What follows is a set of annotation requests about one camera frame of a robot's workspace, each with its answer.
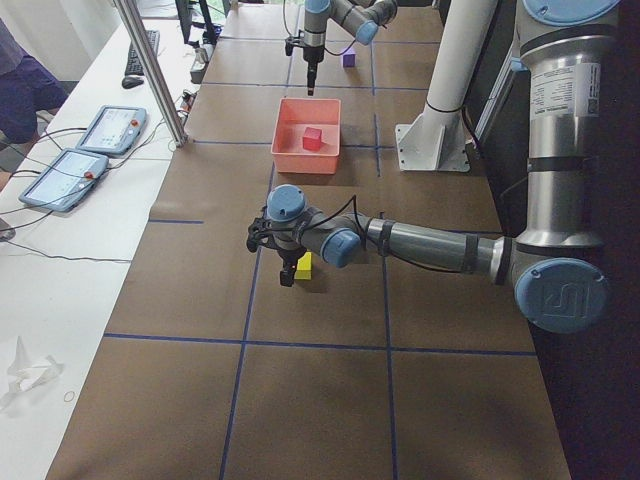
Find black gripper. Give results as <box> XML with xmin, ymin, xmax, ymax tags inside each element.
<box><xmin>278</xmin><ymin>248</ymin><xmax>302</xmax><ymax>287</ymax></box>
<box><xmin>303</xmin><ymin>46</ymin><xmax>323</xmax><ymax>96</ymax></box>

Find yellow foam block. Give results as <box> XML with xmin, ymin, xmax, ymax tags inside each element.
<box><xmin>294</xmin><ymin>251</ymin><xmax>312</xmax><ymax>281</ymax></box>

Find purple foam block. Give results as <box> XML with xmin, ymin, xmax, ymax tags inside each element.
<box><xmin>341</xmin><ymin>48</ymin><xmax>356</xmax><ymax>68</ymax></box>

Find red foam block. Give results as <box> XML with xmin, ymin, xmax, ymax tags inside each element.
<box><xmin>302</xmin><ymin>127</ymin><xmax>322</xmax><ymax>151</ymax></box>

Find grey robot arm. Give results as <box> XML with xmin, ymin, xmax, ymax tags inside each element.
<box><xmin>246</xmin><ymin>1</ymin><xmax>621</xmax><ymax>333</ymax></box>
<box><xmin>301</xmin><ymin>0</ymin><xmax>398</xmax><ymax>96</ymax></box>

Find pink plastic bin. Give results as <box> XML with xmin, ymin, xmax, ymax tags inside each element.
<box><xmin>271</xmin><ymin>97</ymin><xmax>341</xmax><ymax>175</ymax></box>

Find black monitor stand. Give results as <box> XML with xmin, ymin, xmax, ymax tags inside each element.
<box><xmin>174</xmin><ymin>0</ymin><xmax>221</xmax><ymax>47</ymax></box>

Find black keyboard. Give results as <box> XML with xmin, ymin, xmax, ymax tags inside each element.
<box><xmin>125</xmin><ymin>29</ymin><xmax>162</xmax><ymax>75</ymax></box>

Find black computer mouse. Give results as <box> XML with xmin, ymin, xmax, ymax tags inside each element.
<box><xmin>121</xmin><ymin>75</ymin><xmax>144</xmax><ymax>90</ymax></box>

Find far teach pendant tablet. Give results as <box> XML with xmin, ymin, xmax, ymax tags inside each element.
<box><xmin>76</xmin><ymin>105</ymin><xmax>147</xmax><ymax>156</ymax></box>

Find teach pendant tablet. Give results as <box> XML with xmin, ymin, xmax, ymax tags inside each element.
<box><xmin>76</xmin><ymin>105</ymin><xmax>147</xmax><ymax>156</ymax></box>
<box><xmin>19</xmin><ymin>148</ymin><xmax>109</xmax><ymax>212</ymax></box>

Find near teach pendant tablet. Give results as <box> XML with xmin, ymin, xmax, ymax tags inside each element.
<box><xmin>19</xmin><ymin>148</ymin><xmax>109</xmax><ymax>212</ymax></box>

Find crumpled white tissue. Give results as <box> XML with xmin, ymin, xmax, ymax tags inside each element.
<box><xmin>1</xmin><ymin>336</ymin><xmax>64</xmax><ymax>411</ymax></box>

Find person in purple clothes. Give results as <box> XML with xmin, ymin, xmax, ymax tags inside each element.
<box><xmin>1</xmin><ymin>21</ymin><xmax>68</xmax><ymax>148</ymax></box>

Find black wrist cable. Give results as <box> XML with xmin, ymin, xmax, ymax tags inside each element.
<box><xmin>296</xmin><ymin>195</ymin><xmax>371</xmax><ymax>251</ymax></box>
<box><xmin>280</xmin><ymin>0</ymin><xmax>361</xmax><ymax>57</ymax></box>

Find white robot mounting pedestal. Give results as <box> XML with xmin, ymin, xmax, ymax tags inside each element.
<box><xmin>395</xmin><ymin>0</ymin><xmax>498</xmax><ymax>172</ymax></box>

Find aluminium frame post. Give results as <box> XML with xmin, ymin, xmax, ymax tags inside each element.
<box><xmin>114</xmin><ymin>0</ymin><xmax>188</xmax><ymax>148</ymax></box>

